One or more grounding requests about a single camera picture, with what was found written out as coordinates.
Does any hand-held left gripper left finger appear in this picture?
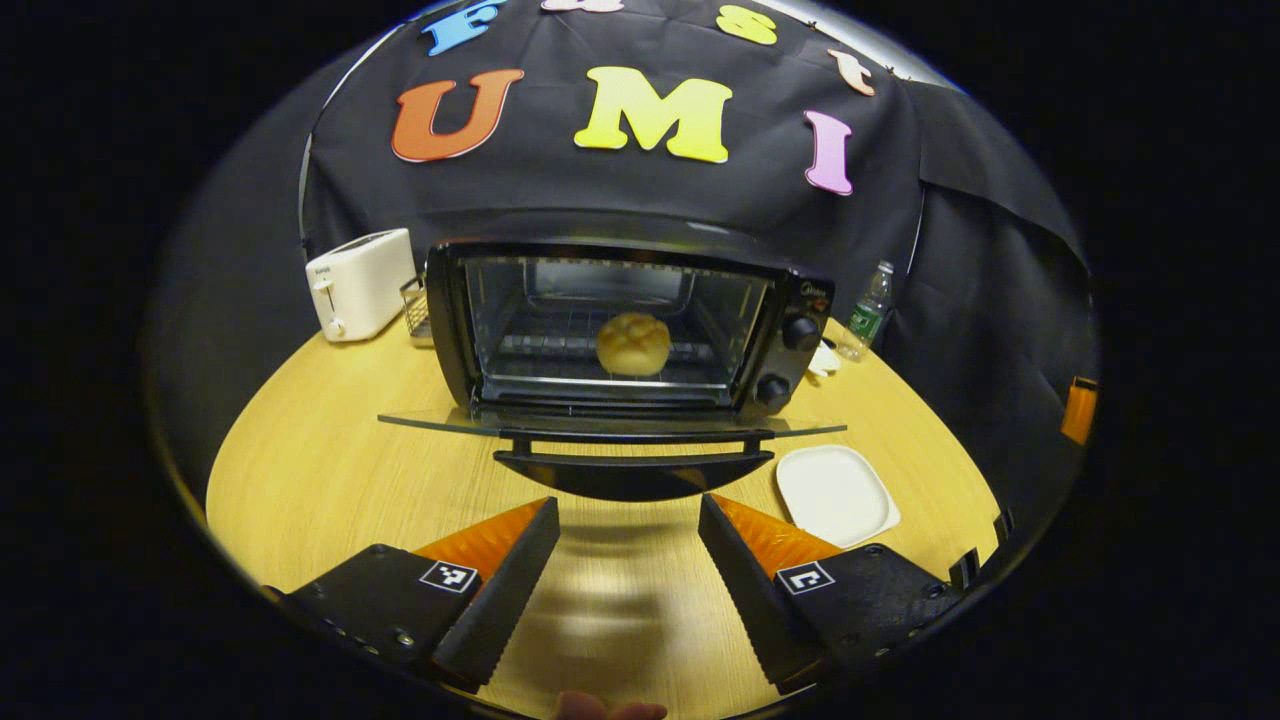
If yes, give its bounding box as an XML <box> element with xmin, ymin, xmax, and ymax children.
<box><xmin>283</xmin><ymin>496</ymin><xmax>562</xmax><ymax>693</ymax></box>

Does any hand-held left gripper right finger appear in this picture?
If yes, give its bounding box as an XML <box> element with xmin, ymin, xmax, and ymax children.
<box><xmin>697</xmin><ymin>492</ymin><xmax>965</xmax><ymax>696</ymax></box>

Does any black electric oven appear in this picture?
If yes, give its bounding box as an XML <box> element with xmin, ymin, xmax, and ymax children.
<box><xmin>378</xmin><ymin>240</ymin><xmax>849</xmax><ymax>503</ymax></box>

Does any round golden bread bun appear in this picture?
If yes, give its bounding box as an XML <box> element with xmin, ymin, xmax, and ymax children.
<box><xmin>596</xmin><ymin>311</ymin><xmax>673</xmax><ymax>378</ymax></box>

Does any white square plate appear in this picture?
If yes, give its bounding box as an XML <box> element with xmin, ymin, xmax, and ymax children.
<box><xmin>775</xmin><ymin>445</ymin><xmax>902</xmax><ymax>550</ymax></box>

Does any clear plastic water bottle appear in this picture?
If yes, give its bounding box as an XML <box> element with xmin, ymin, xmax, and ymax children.
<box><xmin>838</xmin><ymin>261</ymin><xmax>897</xmax><ymax>362</ymax></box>

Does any white toaster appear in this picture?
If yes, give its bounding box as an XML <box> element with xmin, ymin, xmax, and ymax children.
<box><xmin>305</xmin><ymin>228</ymin><xmax>419</xmax><ymax>344</ymax></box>

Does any black backdrop cloth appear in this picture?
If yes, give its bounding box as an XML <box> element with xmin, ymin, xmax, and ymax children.
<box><xmin>145</xmin><ymin>0</ymin><xmax>1101</xmax><ymax>521</ymax></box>

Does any small wire basket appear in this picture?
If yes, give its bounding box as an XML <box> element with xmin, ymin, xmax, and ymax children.
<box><xmin>400</xmin><ymin>276</ymin><xmax>437</xmax><ymax>348</ymax></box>

